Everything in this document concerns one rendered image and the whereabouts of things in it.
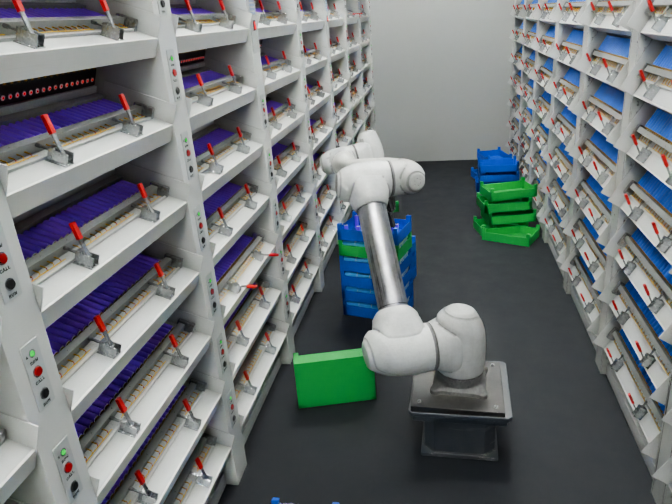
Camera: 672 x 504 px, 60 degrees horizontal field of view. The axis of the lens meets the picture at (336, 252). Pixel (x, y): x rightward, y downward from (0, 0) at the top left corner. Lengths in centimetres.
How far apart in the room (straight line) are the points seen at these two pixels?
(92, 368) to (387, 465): 110
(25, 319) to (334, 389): 143
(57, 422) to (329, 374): 127
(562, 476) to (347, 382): 80
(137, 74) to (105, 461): 89
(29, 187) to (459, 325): 127
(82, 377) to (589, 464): 155
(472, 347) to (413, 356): 19
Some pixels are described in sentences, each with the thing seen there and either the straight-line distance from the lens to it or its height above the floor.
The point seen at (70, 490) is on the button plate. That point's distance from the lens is 121.
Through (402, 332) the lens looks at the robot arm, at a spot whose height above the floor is 46.
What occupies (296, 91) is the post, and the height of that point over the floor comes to 106.
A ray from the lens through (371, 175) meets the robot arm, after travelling 203.
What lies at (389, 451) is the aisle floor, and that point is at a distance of 208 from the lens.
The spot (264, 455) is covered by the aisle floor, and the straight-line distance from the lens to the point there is 212.
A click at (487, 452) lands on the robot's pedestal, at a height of 2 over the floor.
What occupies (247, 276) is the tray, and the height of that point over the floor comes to 56.
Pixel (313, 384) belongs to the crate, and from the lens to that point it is 224.
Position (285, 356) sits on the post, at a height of 4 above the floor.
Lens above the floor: 138
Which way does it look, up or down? 22 degrees down
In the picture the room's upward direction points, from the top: 5 degrees counter-clockwise
